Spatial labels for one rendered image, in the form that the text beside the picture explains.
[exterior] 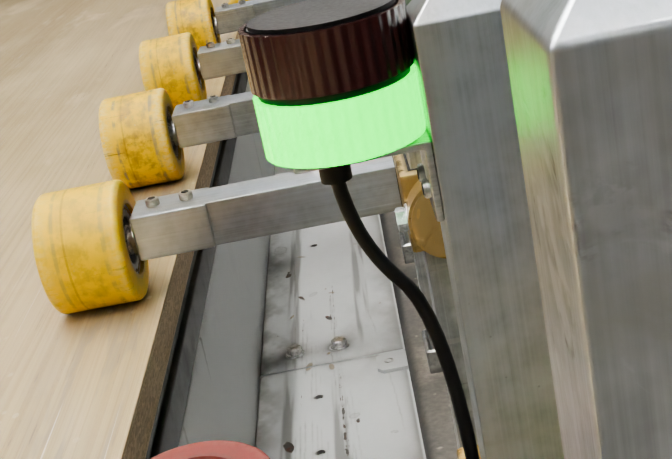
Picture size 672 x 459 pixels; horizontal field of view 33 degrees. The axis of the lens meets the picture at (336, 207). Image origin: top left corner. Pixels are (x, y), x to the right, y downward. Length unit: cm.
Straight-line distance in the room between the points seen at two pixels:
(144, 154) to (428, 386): 31
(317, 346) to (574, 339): 111
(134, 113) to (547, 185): 81
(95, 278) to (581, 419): 57
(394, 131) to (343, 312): 95
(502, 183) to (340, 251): 110
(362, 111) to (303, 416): 78
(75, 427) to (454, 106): 31
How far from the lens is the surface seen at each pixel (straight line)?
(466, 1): 39
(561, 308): 17
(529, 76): 15
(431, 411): 95
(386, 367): 119
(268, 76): 39
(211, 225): 72
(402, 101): 39
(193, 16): 143
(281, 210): 72
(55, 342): 73
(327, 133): 38
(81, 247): 71
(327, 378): 120
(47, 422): 64
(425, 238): 65
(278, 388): 120
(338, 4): 41
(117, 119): 96
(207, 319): 97
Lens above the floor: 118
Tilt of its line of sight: 20 degrees down
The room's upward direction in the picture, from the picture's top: 12 degrees counter-clockwise
